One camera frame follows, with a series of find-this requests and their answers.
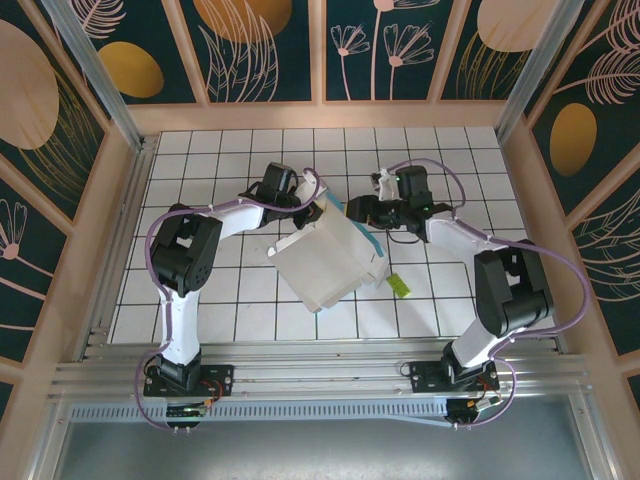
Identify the aluminium frame beam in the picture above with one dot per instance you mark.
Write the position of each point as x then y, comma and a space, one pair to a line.
47, 440
595, 440

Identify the long aluminium mounting rail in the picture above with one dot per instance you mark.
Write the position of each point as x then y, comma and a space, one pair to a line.
320, 372

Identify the black electronics with yellow plug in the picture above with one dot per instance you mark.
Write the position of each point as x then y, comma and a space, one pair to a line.
462, 412

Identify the green toy brick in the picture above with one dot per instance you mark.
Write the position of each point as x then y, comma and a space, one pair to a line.
399, 284

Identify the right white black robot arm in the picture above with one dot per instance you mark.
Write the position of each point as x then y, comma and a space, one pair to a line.
510, 290

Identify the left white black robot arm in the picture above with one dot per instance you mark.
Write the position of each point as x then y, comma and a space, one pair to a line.
180, 330

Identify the small black circuit board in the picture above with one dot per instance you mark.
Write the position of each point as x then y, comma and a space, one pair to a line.
185, 411

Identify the grey metal sheet panel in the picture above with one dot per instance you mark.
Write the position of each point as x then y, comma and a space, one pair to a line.
320, 450

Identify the aluminium corner post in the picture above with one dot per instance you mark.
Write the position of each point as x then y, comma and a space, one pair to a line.
545, 65
98, 75

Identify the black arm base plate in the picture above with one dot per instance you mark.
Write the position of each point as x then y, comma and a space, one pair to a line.
425, 377
220, 380

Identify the aluminium side rail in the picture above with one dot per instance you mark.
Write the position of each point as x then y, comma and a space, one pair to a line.
130, 210

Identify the blue and white paper box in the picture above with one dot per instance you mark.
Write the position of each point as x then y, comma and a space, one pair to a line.
320, 265

